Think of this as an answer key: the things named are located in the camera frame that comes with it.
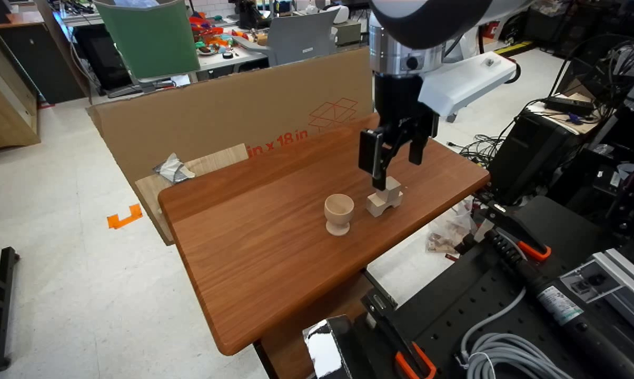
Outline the black metal stand leg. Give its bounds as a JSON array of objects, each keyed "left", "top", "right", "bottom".
[{"left": 0, "top": 243, "right": 20, "bottom": 375}]

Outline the beige wooden cabinet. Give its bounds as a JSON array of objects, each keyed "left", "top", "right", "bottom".
[{"left": 0, "top": 19, "right": 41, "bottom": 157}]

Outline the grey plastic rolling chair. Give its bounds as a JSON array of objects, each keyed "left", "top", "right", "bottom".
[{"left": 262, "top": 7, "right": 340, "bottom": 68}]

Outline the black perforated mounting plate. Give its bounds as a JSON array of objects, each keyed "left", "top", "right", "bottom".
[{"left": 343, "top": 194, "right": 634, "bottom": 379}]

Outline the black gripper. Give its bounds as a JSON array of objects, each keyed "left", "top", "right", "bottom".
[{"left": 357, "top": 72, "right": 443, "bottom": 194}]

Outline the aluminium extrusion rail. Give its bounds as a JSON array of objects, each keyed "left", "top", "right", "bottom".
[{"left": 589, "top": 245, "right": 634, "bottom": 326}]

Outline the black cabinet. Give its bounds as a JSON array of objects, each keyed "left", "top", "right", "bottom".
[{"left": 0, "top": 3, "right": 88, "bottom": 105}]

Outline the crumpled white paper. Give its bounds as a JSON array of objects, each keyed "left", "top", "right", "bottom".
[{"left": 151, "top": 151, "right": 196, "bottom": 187}]

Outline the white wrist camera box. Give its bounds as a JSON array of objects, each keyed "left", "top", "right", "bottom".
[{"left": 417, "top": 49, "right": 520, "bottom": 122}]

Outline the green chair back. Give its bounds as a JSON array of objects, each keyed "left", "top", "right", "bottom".
[{"left": 93, "top": 0, "right": 201, "bottom": 84}]

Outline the black cylindrical tool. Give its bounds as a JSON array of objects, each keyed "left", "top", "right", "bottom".
[{"left": 488, "top": 228, "right": 634, "bottom": 379}]

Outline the wooden goblet cup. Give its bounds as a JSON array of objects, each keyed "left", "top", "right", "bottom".
[{"left": 323, "top": 191, "right": 357, "bottom": 237}]

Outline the orange handled black clamp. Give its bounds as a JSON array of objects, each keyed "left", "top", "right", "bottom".
[
  {"left": 480, "top": 204, "right": 553, "bottom": 266},
  {"left": 359, "top": 287, "right": 439, "bottom": 379}
]

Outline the orange floor tape mark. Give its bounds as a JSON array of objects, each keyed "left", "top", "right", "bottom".
[{"left": 104, "top": 202, "right": 145, "bottom": 232}]

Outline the large brown cardboard box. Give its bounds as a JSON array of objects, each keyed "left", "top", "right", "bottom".
[{"left": 84, "top": 46, "right": 378, "bottom": 247}]

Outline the small wooden cube block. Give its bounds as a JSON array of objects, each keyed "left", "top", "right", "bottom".
[{"left": 378, "top": 172, "right": 404, "bottom": 197}]

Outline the black computer box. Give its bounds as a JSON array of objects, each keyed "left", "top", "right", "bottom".
[{"left": 487, "top": 103, "right": 586, "bottom": 205}]

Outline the wooden arch block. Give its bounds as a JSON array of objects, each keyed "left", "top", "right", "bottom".
[{"left": 364, "top": 183, "right": 404, "bottom": 219}]

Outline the grey cable bundle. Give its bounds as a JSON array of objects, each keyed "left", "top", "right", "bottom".
[{"left": 456, "top": 285, "right": 579, "bottom": 379}]

